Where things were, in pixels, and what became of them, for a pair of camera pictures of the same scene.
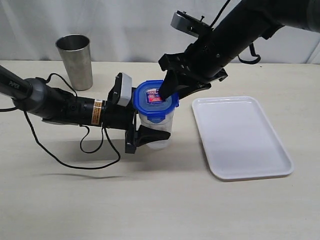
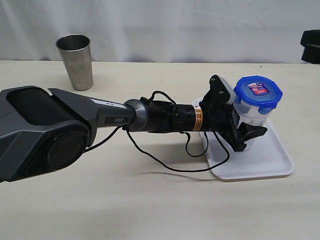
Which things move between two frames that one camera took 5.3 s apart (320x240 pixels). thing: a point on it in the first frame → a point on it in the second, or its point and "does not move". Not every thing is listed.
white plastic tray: (239, 141) does not move
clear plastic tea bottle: (166, 125) → (251, 115)
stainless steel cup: (75, 50) does not move
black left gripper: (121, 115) → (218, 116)
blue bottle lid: (147, 101) → (259, 91)
